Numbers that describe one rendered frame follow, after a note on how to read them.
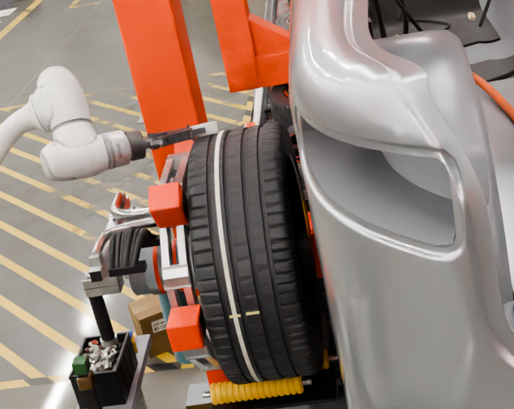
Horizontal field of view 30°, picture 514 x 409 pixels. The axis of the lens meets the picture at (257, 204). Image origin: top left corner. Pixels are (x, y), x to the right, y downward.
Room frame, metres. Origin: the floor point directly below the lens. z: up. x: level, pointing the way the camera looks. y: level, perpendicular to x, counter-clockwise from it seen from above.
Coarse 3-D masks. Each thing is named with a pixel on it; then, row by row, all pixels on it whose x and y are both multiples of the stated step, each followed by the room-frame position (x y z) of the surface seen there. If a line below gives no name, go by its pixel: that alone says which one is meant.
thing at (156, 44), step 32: (128, 0) 2.64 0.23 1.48; (160, 0) 2.63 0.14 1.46; (128, 32) 2.65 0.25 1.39; (160, 32) 2.63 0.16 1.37; (160, 64) 2.64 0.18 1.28; (192, 64) 2.74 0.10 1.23; (160, 96) 2.64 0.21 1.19; (192, 96) 2.63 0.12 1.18; (160, 128) 2.64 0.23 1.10; (160, 160) 2.65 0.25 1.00
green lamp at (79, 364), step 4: (76, 356) 2.22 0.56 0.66; (80, 356) 2.22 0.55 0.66; (84, 356) 2.21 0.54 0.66; (76, 360) 2.20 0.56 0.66; (80, 360) 2.20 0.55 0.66; (84, 360) 2.19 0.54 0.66; (88, 360) 2.21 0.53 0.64; (72, 364) 2.19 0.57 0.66; (76, 364) 2.19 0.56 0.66; (80, 364) 2.18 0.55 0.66; (84, 364) 2.18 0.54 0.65; (88, 364) 2.20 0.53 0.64; (76, 368) 2.19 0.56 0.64; (80, 368) 2.18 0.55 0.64; (84, 368) 2.18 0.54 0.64; (88, 368) 2.19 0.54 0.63; (76, 372) 2.19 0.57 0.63; (80, 372) 2.19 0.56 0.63; (84, 372) 2.18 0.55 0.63; (88, 372) 2.19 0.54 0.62
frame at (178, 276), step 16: (176, 160) 2.33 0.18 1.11; (176, 176) 2.38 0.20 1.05; (176, 272) 1.99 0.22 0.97; (176, 288) 1.98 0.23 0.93; (192, 288) 2.00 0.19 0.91; (176, 304) 1.98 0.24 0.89; (192, 304) 1.98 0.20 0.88; (208, 336) 2.24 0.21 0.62; (192, 352) 1.98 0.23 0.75; (208, 352) 1.99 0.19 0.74; (208, 368) 2.12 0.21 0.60
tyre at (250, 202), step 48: (192, 144) 2.26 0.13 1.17; (240, 144) 2.18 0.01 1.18; (288, 144) 2.31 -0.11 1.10; (192, 192) 2.06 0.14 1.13; (240, 192) 2.03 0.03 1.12; (288, 192) 2.06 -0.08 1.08; (192, 240) 1.99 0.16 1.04; (240, 240) 1.95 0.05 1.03; (288, 240) 1.94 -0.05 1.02; (240, 288) 1.92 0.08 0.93; (288, 288) 1.89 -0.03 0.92; (288, 336) 1.90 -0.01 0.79; (240, 384) 2.03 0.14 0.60
